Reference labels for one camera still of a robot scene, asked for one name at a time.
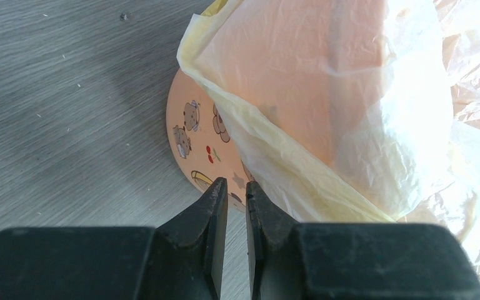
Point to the orange plastic trash bin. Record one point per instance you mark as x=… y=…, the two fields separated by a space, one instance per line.
x=200 y=142

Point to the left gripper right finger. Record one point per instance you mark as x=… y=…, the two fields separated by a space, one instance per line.
x=289 y=259

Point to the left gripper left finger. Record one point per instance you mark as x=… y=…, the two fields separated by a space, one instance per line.
x=182 y=259

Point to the pale yellow trash bag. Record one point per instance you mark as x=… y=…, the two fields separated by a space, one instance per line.
x=350 y=110

